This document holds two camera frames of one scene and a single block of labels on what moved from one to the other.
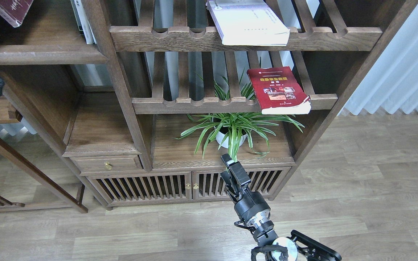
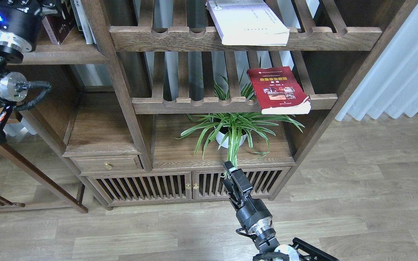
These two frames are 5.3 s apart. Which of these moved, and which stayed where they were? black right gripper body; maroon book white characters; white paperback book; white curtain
Moved: maroon book white characters
Stayed: black right gripper body; white paperback book; white curtain
